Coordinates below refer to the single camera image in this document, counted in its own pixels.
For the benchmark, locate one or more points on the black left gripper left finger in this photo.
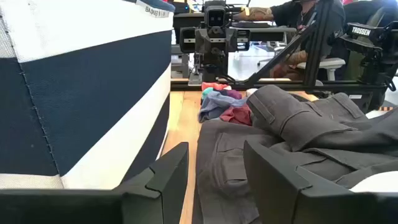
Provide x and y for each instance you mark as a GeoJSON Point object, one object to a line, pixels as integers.
{"type": "Point", "coordinates": [140, 202]}

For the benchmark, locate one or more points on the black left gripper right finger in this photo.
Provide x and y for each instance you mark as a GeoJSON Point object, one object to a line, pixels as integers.
{"type": "Point", "coordinates": [295, 202]}

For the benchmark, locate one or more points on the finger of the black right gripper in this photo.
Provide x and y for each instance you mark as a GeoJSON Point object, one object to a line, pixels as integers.
{"type": "Point", "coordinates": [231, 40]}
{"type": "Point", "coordinates": [202, 42]}

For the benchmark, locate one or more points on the blue-grey garment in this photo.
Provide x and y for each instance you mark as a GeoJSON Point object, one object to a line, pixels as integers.
{"type": "Point", "coordinates": [217, 104]}

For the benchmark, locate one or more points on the maroon shirt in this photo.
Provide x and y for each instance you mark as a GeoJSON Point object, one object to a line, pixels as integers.
{"type": "Point", "coordinates": [237, 115]}

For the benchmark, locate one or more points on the grey cargo trousers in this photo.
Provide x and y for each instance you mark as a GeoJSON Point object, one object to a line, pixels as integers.
{"type": "Point", "coordinates": [289, 124]}

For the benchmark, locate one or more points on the white towel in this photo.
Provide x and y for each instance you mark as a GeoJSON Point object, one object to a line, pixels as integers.
{"type": "Point", "coordinates": [379, 183]}

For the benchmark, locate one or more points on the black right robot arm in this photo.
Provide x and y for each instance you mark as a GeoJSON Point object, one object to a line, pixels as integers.
{"type": "Point", "coordinates": [214, 74]}

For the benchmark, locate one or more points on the black Trossen-labelled robot arm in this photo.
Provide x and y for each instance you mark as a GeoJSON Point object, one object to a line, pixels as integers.
{"type": "Point", "coordinates": [370, 40]}

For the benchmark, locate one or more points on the coral sock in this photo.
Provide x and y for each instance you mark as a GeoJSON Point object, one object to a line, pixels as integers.
{"type": "Point", "coordinates": [214, 86]}

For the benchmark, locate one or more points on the teal sock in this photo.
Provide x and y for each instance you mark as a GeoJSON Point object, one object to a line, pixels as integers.
{"type": "Point", "coordinates": [206, 92]}

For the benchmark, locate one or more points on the purple garment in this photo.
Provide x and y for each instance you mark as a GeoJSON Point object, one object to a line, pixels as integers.
{"type": "Point", "coordinates": [231, 94]}

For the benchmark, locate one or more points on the small white garment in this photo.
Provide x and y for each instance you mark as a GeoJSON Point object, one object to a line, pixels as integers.
{"type": "Point", "coordinates": [251, 92]}

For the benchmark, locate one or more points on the person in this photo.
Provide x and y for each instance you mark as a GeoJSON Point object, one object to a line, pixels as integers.
{"type": "Point", "coordinates": [292, 12]}

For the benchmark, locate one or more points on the white office chair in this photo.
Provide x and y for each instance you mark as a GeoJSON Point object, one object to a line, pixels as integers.
{"type": "Point", "coordinates": [326, 63]}

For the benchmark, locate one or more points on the navy white striped fabric basket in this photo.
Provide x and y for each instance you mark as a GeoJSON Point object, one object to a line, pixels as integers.
{"type": "Point", "coordinates": [87, 93]}

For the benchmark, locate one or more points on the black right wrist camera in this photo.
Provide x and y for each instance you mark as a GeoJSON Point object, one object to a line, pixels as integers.
{"type": "Point", "coordinates": [215, 17]}

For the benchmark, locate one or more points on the black aluminium table frame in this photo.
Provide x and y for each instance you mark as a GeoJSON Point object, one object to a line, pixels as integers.
{"type": "Point", "coordinates": [315, 56]}

